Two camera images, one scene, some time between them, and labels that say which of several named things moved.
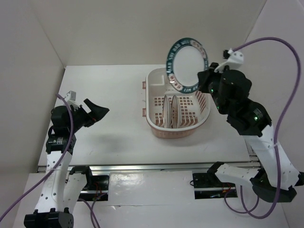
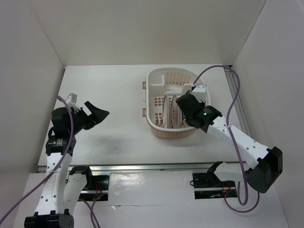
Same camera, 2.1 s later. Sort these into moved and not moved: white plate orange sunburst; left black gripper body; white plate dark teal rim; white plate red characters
Moved: white plate dark teal rim
Not moved: white plate orange sunburst; left black gripper body; white plate red characters
